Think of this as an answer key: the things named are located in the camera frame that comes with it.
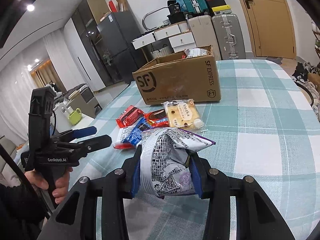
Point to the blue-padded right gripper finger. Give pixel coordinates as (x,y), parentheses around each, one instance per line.
(81,132)
(120,184)
(212,184)

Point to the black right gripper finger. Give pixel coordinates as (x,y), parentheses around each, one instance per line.
(82,148)

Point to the blue cookie snack packet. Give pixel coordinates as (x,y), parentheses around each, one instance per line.
(135,136)

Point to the purple-edged white snack bag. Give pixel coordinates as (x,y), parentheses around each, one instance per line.
(165,161)

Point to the yellow soft cake packet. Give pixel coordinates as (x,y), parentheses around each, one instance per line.
(183,114)

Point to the white noodle snack bag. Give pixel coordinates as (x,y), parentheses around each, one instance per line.
(196,52)

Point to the person's left hand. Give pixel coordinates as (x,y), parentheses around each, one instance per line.
(61,185)

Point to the green mug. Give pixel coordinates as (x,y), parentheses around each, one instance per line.
(75,117)

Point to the white red-edged snack packet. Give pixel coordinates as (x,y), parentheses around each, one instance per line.
(122,135)

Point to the red wafer snack packet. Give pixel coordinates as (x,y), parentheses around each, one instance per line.
(129,116)

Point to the red chocolate pie packet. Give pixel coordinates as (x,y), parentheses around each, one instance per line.
(157,119)

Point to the teal white checkered tablecloth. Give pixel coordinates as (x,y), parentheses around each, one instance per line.
(263,126)

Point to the brown SF Express cardboard box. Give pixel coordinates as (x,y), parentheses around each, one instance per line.
(174,77)

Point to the black refrigerator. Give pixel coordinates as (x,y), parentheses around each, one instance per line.
(118,30)

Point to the dark glass display cabinet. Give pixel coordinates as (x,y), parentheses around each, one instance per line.
(86,18)

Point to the woven laundry basket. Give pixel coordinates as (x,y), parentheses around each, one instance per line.
(161,52)

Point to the round wooden stool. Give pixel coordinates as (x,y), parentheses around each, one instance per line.
(306,93)

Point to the oval table mirror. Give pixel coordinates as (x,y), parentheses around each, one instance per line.
(156,19)

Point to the silver hard suitcase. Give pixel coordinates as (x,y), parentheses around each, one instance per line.
(229,36)

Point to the beige hard suitcase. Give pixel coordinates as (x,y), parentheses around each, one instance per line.
(204,33)

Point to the wooden door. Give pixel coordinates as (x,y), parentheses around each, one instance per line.
(270,28)

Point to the stack of shoe boxes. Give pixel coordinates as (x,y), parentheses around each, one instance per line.
(218,7)

